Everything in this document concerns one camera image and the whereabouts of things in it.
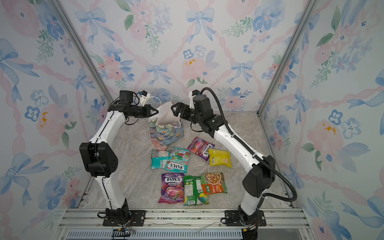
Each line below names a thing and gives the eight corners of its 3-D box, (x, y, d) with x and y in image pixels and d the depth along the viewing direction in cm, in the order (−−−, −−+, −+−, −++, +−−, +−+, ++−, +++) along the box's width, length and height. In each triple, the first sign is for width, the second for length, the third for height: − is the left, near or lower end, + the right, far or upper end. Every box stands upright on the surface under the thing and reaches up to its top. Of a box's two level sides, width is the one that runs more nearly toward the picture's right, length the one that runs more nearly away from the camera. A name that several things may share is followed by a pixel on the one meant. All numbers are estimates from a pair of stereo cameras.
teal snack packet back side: (149, 169, 92) (148, 167, 89) (152, 152, 100) (151, 149, 97) (169, 169, 92) (168, 167, 90) (171, 152, 100) (170, 149, 97)
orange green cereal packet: (201, 194, 84) (201, 192, 81) (200, 174, 91) (200, 172, 88) (226, 194, 84) (227, 192, 81) (223, 174, 91) (224, 172, 88)
